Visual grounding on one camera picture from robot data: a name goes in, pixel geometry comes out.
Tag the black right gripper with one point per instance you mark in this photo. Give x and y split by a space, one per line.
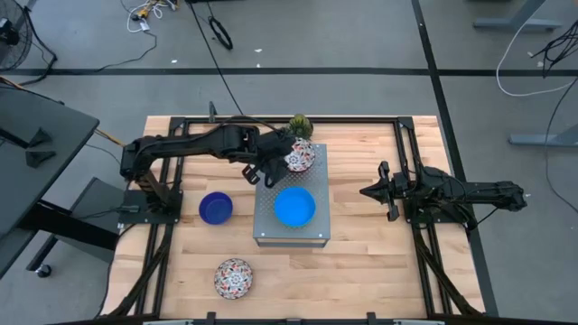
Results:
395 189

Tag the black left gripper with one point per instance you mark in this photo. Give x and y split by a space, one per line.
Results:
268 149

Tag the floral patterned ceramic bowl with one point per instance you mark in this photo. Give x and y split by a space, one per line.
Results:
302 155
233 278

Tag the light blue plastic bowl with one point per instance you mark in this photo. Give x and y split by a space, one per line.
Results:
293 207

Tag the dark blue plastic bowl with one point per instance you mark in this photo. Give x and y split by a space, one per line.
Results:
216 208

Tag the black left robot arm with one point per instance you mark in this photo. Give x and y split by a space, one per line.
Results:
189 144

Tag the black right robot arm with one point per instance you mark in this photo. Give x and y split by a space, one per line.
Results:
474 192

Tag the small potted green plant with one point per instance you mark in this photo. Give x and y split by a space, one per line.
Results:
300 126

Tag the grey perforated metal shelf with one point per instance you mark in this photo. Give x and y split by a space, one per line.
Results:
266 216

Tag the grey desk foot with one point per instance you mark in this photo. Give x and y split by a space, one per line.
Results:
542 140
515 22

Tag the black desk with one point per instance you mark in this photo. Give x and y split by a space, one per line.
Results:
36 149

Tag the black floor fan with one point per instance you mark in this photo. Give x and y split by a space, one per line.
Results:
9 36

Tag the silver metal bracket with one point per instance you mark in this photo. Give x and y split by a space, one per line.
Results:
167 322
417 322

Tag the black triangular bracket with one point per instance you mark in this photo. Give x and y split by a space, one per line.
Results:
40 139
40 159

